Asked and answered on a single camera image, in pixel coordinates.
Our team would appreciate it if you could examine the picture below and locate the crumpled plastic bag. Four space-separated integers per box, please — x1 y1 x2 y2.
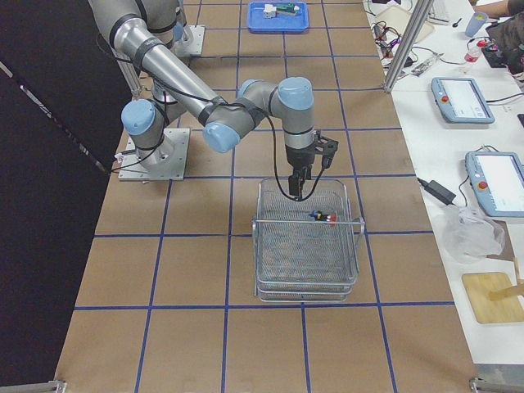
441 206 506 260

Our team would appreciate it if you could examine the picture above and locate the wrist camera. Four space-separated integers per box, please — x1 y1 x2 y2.
315 132 339 169

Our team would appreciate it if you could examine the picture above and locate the near blue teach pendant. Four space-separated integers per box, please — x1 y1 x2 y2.
465 151 523 218

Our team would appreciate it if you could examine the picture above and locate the aluminium frame post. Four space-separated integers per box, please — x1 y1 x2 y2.
383 0 433 93

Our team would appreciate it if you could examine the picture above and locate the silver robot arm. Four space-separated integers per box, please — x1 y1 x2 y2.
135 0 182 34
89 1 317 200

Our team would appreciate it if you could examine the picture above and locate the blue teach pendant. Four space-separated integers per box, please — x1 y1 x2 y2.
465 151 523 218
431 77 495 124

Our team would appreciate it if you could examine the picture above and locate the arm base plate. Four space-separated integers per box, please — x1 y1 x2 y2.
174 24 206 57
118 128 191 182

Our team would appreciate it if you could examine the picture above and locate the wooden stand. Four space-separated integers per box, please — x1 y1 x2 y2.
462 257 523 324

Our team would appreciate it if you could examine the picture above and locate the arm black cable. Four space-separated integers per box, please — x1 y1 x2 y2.
264 110 328 201

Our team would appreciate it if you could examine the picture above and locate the beige plastic tray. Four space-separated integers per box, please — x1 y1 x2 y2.
375 4 435 43

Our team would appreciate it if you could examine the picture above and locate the far blue teach pendant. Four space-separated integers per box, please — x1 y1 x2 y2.
431 77 495 124

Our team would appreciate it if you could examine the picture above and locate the green relay module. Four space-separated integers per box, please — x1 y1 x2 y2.
276 3 300 15

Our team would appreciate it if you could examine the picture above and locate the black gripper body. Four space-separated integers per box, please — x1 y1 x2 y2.
285 142 315 170

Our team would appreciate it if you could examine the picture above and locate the blue plastic tray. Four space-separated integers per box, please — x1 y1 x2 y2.
246 1 309 34

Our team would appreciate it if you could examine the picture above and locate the blue plastic cup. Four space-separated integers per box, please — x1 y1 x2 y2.
464 11 489 38

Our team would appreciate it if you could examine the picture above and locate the red emergency stop button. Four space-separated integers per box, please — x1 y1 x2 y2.
309 210 337 227

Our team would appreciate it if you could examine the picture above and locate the plastic water bottle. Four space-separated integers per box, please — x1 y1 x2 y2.
464 45 481 66

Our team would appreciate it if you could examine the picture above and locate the wire mesh shelf rack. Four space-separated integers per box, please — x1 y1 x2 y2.
252 178 364 302

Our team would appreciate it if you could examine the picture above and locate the black power adapter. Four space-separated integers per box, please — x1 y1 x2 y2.
424 180 456 206

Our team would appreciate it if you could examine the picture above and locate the white circuit breaker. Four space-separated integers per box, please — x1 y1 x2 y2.
263 3 277 19

